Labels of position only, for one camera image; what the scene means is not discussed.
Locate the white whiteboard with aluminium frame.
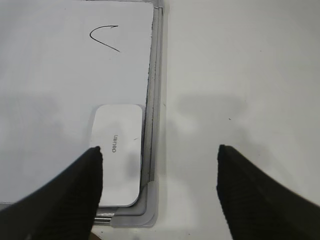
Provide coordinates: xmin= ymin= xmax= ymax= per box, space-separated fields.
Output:
xmin=0 ymin=0 xmax=164 ymax=228

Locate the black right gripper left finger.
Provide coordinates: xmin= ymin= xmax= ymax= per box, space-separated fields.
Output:
xmin=0 ymin=146 xmax=103 ymax=240

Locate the white rectangular board eraser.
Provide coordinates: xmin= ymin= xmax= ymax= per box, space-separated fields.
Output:
xmin=90 ymin=104 xmax=143 ymax=208

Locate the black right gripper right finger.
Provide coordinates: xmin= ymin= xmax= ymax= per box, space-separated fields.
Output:
xmin=216 ymin=144 xmax=320 ymax=240

